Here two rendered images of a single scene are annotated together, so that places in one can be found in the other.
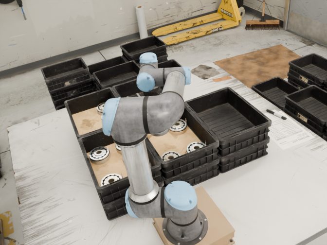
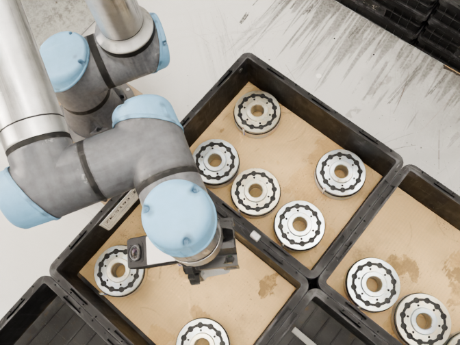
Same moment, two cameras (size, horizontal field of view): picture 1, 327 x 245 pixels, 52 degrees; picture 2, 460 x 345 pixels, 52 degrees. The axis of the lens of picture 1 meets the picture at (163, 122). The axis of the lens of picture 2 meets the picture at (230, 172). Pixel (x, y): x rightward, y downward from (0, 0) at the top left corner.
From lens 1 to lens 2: 1.47 m
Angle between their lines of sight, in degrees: 70
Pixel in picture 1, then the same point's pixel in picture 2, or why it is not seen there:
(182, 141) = (172, 301)
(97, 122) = (448, 296)
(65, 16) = not seen: outside the picture
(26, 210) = (418, 61)
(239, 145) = (24, 322)
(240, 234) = not seen: hidden behind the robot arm
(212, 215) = not seen: hidden behind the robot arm
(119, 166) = (276, 168)
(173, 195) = (66, 42)
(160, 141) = (226, 281)
